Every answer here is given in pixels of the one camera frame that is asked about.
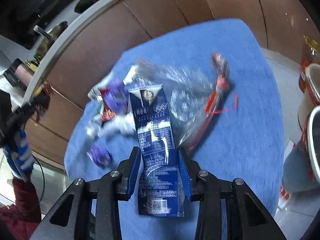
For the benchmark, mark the white plastic wrap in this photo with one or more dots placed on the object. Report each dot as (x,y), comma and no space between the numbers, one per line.
(123,124)

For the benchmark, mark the green white carton front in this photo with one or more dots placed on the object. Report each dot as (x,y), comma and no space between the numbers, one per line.
(108,83)

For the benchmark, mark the purple wrapper front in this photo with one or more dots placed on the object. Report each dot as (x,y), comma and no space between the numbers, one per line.
(99,155)

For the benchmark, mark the cooking oil bottle floor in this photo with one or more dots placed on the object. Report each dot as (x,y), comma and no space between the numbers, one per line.
(310,54)

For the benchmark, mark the white paper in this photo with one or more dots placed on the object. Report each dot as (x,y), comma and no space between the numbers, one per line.
(131,75)

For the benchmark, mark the olive oil bottle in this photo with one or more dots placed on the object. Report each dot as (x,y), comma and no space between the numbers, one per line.
(34,62)

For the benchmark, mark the blue white gloved hand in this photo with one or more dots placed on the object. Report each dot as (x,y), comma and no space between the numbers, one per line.
(19,156)

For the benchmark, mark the beige lined trash bin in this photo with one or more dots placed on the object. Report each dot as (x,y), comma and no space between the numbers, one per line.
(311,93)

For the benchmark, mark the white trash bin black liner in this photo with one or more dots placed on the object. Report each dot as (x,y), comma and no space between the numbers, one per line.
(301,167)

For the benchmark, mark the blue towel cloth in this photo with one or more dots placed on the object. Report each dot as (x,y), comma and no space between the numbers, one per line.
(195,150)

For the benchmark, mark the pink thermos bottle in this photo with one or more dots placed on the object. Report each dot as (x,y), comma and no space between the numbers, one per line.
(19,75)

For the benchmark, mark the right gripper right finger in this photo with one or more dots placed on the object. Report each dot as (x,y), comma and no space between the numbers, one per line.
(203,187)

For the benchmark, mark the blue milk carton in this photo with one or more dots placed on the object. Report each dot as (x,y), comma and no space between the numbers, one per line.
(160,192)

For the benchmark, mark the clear plastic bag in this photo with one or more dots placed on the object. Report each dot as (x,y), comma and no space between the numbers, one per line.
(193,99)

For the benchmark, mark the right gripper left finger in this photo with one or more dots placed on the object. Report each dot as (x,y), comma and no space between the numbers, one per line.
(117,185)

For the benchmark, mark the black range hood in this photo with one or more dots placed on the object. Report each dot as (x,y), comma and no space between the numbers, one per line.
(18,17)

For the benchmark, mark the red snack wrapper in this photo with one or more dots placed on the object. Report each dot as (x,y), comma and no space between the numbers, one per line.
(109,105)

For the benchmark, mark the purple wrapper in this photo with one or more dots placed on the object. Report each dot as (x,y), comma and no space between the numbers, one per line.
(115,96)
(99,155)

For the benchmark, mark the dark orange snack packet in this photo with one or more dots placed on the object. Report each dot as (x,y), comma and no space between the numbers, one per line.
(42,96)

